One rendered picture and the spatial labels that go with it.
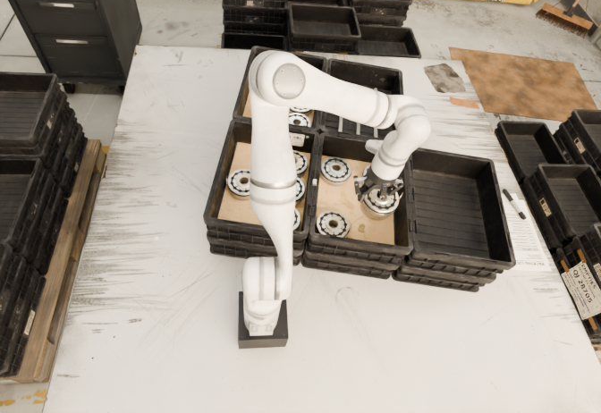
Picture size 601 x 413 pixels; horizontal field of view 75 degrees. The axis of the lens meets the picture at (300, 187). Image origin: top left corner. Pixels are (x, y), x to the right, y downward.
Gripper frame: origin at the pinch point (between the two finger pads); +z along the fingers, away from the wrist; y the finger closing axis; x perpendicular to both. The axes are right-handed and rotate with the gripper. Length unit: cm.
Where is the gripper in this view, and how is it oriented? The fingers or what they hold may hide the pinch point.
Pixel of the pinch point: (369, 197)
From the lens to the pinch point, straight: 111.8
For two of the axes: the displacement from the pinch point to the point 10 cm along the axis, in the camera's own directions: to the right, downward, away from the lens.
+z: -1.4, 5.4, 8.3
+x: -0.4, -8.4, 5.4
